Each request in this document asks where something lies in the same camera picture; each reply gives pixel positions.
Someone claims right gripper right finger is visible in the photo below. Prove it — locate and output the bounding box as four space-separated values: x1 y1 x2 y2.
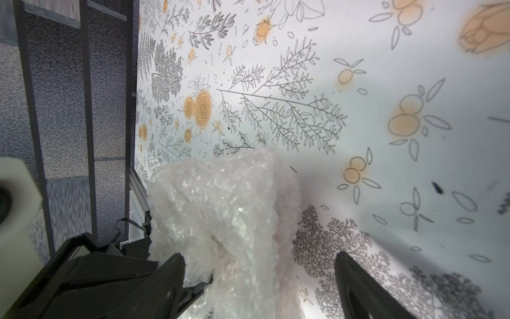
335 251 414 319

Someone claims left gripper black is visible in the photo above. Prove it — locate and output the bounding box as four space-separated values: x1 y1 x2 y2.
5 233 158 318

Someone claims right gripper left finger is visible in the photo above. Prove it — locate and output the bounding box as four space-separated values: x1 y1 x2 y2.
99 253 185 318

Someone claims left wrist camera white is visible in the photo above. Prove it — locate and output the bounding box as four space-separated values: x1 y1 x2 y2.
1 157 43 318

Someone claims clear bubble wrap sheet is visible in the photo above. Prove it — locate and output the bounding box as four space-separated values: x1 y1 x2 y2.
147 146 304 318

